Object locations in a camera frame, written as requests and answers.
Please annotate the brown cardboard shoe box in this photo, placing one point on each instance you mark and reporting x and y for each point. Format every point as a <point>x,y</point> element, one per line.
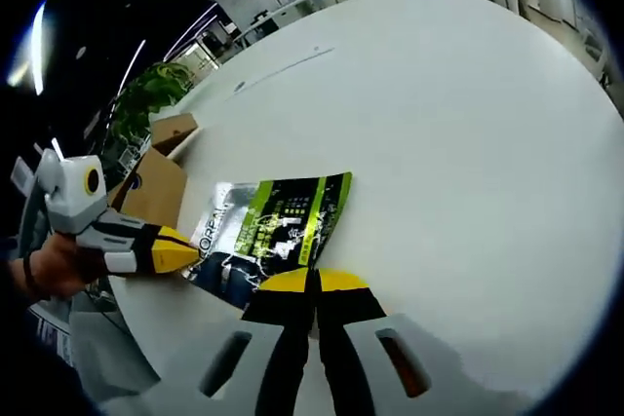
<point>156,187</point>

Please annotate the wall poster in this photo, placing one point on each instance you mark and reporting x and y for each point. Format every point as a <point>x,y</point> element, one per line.
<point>51,338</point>

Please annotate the green black foil pouch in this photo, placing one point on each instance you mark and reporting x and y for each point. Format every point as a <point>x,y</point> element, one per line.
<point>287,221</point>

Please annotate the person's left hand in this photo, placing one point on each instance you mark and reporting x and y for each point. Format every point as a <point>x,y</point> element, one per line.
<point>63,267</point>

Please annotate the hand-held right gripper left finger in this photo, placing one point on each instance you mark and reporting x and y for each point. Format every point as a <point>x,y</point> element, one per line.
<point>283,338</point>

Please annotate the green plant in white pot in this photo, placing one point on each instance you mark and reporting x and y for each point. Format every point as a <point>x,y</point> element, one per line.
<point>151,89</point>

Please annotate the white plastic bag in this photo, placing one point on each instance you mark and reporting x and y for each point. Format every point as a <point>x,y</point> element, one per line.
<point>112,352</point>

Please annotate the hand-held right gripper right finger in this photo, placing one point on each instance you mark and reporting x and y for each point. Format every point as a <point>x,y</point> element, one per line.
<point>341,338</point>

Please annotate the black wristband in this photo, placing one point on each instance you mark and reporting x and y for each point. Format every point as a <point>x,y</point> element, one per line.
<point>27,272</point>

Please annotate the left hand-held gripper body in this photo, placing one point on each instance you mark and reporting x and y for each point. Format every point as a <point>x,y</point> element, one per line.
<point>73,197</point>

